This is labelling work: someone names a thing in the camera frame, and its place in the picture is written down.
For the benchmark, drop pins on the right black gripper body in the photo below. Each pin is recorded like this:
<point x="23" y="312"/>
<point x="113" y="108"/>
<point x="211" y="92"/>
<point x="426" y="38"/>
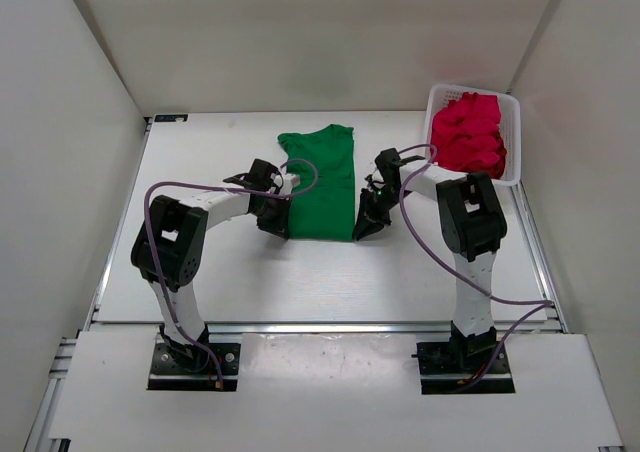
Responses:
<point x="383" y="201"/>

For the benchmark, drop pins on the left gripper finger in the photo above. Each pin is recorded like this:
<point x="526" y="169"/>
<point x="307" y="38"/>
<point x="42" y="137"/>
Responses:
<point x="269" y="224"/>
<point x="282" y="223"/>

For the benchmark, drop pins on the aluminium frame rail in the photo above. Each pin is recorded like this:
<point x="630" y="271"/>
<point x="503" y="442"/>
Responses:
<point x="548" y="326"/>

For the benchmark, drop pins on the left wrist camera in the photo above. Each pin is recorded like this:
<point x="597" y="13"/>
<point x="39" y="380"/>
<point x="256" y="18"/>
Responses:
<point x="286" y="183"/>

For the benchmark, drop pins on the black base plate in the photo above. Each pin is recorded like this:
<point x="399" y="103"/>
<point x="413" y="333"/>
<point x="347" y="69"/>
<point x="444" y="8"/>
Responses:
<point x="165" y="374"/>
<point x="443" y="374"/>

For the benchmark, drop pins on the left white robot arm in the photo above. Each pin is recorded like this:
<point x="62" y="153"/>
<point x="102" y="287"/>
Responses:
<point x="169" y="246"/>

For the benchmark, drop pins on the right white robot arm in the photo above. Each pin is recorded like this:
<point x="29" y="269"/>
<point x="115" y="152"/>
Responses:
<point x="473" y="225"/>

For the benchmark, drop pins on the red t shirt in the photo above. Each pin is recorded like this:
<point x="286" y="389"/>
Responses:
<point x="467" y="137"/>

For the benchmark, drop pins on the white plastic basket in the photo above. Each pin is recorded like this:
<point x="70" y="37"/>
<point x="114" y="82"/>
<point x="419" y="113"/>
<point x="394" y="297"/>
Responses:
<point x="509" y="127"/>

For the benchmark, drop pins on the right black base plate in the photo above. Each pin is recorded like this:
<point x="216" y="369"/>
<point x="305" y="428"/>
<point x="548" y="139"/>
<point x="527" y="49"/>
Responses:
<point x="443" y="374"/>

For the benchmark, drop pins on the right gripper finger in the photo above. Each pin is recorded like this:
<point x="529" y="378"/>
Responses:
<point x="366" y="228"/>
<point x="363" y="210"/>

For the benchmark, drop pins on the dark label sticker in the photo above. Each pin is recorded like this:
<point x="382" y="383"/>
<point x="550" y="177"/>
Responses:
<point x="171" y="118"/>

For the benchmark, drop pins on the green t shirt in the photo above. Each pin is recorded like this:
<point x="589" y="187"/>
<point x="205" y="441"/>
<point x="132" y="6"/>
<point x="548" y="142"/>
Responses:
<point x="324" y="161"/>

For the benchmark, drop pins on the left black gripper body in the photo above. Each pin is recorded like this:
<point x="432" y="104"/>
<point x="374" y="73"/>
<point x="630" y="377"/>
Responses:
<point x="270" y="207"/>

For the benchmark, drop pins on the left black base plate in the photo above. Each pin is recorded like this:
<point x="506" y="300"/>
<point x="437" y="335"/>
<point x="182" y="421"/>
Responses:
<point x="165" y="374"/>

